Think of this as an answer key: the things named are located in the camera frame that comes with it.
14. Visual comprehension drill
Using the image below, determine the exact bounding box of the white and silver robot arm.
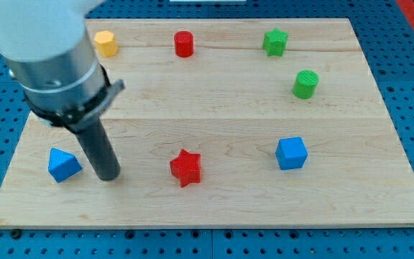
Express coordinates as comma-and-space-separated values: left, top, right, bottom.
0, 0, 124, 132

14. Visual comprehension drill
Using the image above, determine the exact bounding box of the red star block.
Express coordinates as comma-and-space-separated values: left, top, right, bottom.
170, 149, 201, 188

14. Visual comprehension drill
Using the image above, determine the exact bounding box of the green star block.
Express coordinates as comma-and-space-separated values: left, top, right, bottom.
262, 28, 289, 57

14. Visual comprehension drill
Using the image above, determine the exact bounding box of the wooden board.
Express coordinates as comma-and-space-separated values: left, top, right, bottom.
0, 18, 414, 230

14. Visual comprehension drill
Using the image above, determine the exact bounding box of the blue cube block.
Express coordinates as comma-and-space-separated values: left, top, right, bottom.
275, 137, 308, 171

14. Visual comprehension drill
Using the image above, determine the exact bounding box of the red cylinder block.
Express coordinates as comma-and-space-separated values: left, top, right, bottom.
174, 31, 194, 58

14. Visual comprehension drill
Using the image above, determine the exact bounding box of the green cylinder block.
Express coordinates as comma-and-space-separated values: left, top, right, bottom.
293, 70, 319, 99

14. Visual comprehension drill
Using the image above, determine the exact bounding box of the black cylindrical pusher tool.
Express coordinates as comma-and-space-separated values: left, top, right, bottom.
75, 119, 121, 181

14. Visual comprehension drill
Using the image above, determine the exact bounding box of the yellow hexagon block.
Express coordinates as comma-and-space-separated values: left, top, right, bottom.
93, 30, 119, 58

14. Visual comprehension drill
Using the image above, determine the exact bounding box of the blue triangle block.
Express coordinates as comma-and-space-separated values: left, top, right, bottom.
47, 148, 83, 183

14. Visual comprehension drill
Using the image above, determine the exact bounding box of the blue perforated mat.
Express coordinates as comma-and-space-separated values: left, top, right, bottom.
0, 0, 414, 258

